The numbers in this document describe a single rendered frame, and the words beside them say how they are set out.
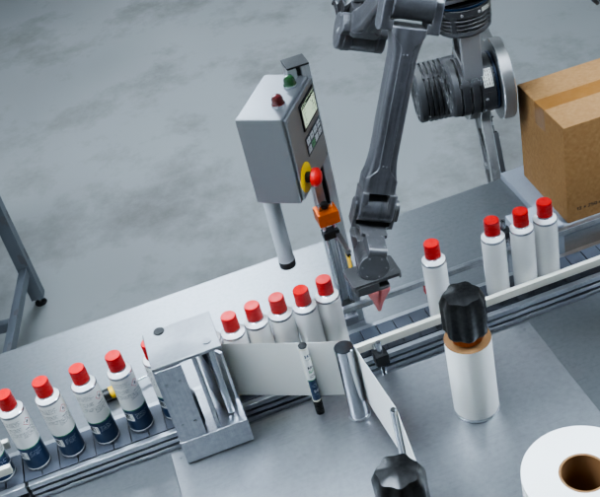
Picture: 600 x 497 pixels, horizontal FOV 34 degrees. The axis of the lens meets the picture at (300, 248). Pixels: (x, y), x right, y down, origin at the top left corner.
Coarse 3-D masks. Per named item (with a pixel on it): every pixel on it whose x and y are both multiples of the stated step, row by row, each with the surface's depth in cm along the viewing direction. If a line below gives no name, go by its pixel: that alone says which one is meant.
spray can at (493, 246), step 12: (492, 216) 208; (492, 228) 207; (492, 240) 209; (504, 240) 210; (492, 252) 210; (504, 252) 211; (492, 264) 212; (504, 264) 213; (492, 276) 214; (504, 276) 214; (492, 288) 216; (504, 288) 216
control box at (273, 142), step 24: (264, 96) 187; (288, 96) 186; (240, 120) 182; (264, 120) 181; (288, 120) 181; (312, 120) 192; (264, 144) 184; (288, 144) 183; (264, 168) 188; (288, 168) 186; (264, 192) 191; (288, 192) 190
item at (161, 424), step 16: (576, 256) 224; (592, 256) 223; (592, 272) 219; (480, 288) 222; (544, 288) 218; (496, 304) 217; (400, 320) 219; (416, 320) 218; (352, 336) 218; (368, 336) 217; (416, 336) 214; (368, 352) 214; (160, 416) 211; (128, 432) 209; (144, 432) 208; (160, 432) 207; (48, 448) 210; (96, 448) 207; (112, 448) 206; (48, 464) 206; (64, 464) 205
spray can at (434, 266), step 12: (432, 240) 206; (432, 252) 205; (432, 264) 206; (444, 264) 207; (432, 276) 208; (444, 276) 209; (432, 288) 210; (444, 288) 210; (432, 300) 213; (432, 312) 215
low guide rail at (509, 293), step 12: (576, 264) 217; (588, 264) 217; (552, 276) 216; (564, 276) 217; (516, 288) 215; (528, 288) 216; (492, 300) 214; (504, 300) 215; (420, 324) 212; (432, 324) 213; (384, 336) 211; (396, 336) 212; (360, 348) 211; (372, 348) 212
